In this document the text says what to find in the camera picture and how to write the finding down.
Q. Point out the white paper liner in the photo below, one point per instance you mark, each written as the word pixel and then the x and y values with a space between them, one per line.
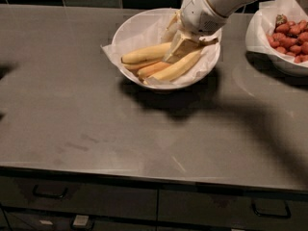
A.
pixel 144 29
pixel 288 7

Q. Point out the lower left drawer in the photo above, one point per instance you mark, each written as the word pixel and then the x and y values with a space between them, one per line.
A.
pixel 30 220

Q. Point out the left drawer with handle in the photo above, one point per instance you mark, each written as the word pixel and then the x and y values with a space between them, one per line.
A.
pixel 79 198

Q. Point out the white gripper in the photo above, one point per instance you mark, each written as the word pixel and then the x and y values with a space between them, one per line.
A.
pixel 199 16

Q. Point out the yellow banana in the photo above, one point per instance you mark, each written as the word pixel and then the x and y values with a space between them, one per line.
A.
pixel 139 65
pixel 146 54
pixel 176 70

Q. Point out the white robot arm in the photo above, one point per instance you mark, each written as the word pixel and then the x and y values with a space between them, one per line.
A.
pixel 227 7

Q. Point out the white bowl with bananas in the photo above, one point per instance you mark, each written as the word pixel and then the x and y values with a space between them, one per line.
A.
pixel 128 32

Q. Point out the small yellow banana underneath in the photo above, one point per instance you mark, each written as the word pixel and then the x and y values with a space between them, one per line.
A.
pixel 151 69

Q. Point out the red strawberries pile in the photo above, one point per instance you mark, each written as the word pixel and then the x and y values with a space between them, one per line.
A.
pixel 290 38

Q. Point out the white paper liner right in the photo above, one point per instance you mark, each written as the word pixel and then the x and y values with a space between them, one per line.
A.
pixel 288 7

